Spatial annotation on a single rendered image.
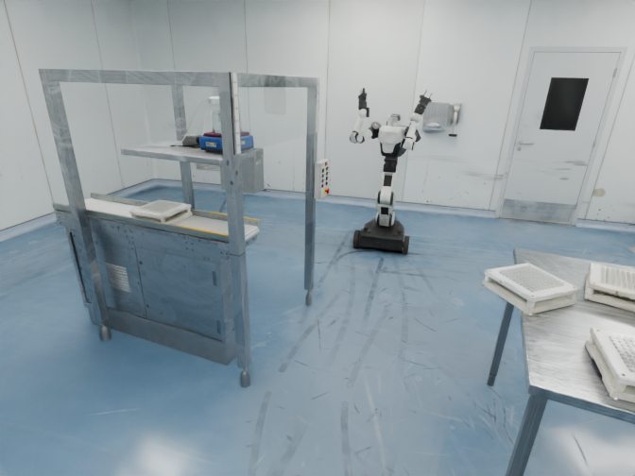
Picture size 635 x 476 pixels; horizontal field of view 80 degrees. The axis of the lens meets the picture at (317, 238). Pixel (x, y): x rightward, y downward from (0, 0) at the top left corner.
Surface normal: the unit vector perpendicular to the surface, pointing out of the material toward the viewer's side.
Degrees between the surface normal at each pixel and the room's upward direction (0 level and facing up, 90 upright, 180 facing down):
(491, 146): 90
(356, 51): 90
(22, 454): 0
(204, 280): 90
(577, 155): 90
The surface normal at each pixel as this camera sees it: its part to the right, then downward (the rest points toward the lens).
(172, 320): -0.37, 0.33
